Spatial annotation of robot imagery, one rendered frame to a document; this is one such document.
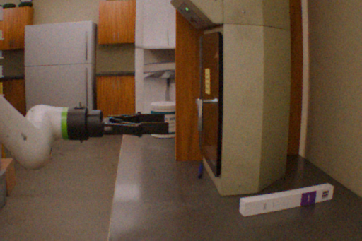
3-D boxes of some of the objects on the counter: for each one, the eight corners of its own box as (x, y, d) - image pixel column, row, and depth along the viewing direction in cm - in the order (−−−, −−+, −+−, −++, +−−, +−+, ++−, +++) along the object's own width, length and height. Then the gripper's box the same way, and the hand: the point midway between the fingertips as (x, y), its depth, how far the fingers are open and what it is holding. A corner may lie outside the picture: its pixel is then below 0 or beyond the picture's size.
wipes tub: (177, 131, 191) (177, 101, 189) (179, 138, 178) (179, 104, 176) (150, 132, 190) (150, 101, 188) (150, 138, 177) (150, 105, 175)
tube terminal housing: (269, 160, 140) (268, -45, 129) (300, 188, 108) (302, -68, 97) (202, 163, 137) (202, -51, 126) (220, 196, 105) (220, -78, 94)
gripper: (82, 118, 92) (170, 116, 94) (92, 104, 116) (162, 103, 119) (84, 148, 93) (170, 148, 95) (94, 128, 117) (163, 127, 120)
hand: (162, 123), depth 107 cm, fingers open, 13 cm apart
